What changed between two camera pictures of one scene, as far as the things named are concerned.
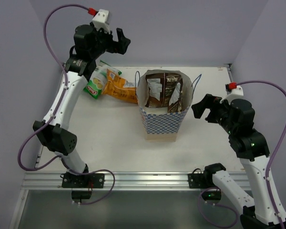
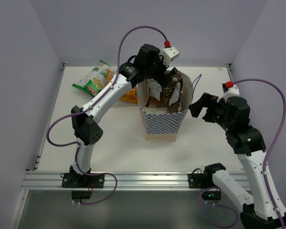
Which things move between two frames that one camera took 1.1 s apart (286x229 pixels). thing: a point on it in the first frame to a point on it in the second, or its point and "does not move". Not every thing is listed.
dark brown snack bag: x=155 y=82 does not move
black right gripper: x=199 y=108 does not move
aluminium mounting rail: x=127 y=180 does not move
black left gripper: x=115 y=45 to x=160 y=72
